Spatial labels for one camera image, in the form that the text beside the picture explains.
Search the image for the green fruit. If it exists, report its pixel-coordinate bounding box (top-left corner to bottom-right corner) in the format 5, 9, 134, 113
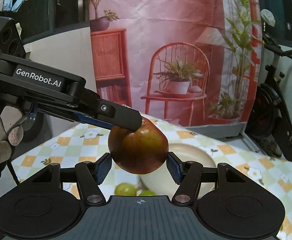
114, 183, 137, 196
139, 190, 156, 197

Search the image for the printed pink backdrop cloth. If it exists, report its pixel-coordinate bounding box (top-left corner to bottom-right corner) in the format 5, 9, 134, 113
90, 0, 261, 127

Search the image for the small red apple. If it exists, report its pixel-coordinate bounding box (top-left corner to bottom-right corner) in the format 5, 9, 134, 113
108, 118, 169, 174

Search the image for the beige plate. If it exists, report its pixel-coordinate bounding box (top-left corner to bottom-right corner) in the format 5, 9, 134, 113
138, 142, 216, 200

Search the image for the black exercise bike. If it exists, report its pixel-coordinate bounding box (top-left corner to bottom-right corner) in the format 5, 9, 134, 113
244, 9, 292, 163

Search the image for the gloved left hand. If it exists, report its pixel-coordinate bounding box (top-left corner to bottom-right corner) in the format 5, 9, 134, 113
0, 106, 25, 178

